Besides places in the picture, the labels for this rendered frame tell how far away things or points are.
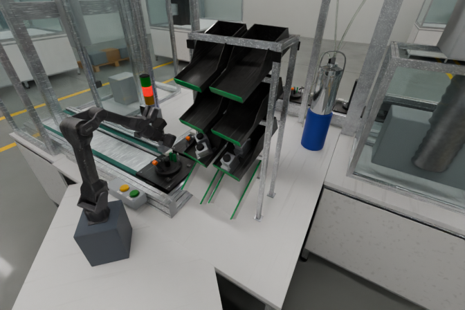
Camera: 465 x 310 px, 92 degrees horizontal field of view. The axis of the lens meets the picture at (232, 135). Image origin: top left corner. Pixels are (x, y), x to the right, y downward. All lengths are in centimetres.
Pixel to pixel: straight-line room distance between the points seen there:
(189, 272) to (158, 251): 17
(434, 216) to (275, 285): 89
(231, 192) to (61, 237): 78
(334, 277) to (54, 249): 178
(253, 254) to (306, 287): 100
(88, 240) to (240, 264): 58
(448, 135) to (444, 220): 43
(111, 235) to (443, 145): 145
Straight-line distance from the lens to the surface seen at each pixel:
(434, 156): 143
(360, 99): 182
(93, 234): 100
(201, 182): 108
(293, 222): 119
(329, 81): 145
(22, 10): 194
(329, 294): 206
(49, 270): 125
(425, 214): 154
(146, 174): 128
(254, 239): 111
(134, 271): 110
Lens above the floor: 179
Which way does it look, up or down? 33 degrees down
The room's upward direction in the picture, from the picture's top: 1 degrees clockwise
